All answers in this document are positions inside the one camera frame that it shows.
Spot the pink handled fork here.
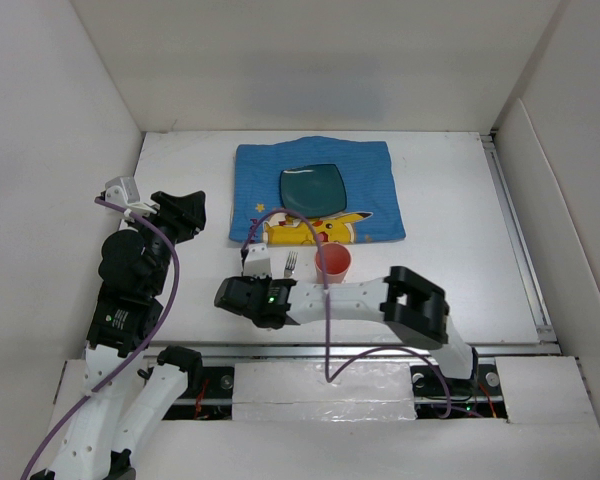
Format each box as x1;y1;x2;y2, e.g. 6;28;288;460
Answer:
283;251;298;279

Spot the white foam block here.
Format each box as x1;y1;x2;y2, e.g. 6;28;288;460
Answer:
232;361;416;422

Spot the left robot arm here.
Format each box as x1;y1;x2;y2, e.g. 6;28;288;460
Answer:
22;189;206;479

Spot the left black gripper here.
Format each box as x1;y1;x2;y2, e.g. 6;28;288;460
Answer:
127;190;205;293

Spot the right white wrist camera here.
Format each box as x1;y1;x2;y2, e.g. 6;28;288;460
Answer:
241;243;271;279

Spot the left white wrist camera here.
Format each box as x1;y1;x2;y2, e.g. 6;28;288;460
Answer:
102;176;157;217

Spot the pink plastic cup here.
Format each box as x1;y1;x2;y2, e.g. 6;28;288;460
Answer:
314;243;352;284

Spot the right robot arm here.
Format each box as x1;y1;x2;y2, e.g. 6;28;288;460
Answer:
214;266;479;394

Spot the blue Pikachu cloth placemat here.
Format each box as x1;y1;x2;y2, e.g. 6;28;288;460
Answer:
229;136;406;245

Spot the teal plate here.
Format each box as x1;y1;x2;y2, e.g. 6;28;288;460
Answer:
279;164;347;218

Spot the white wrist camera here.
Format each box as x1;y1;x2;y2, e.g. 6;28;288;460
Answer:
241;243;271;279
102;176;157;217

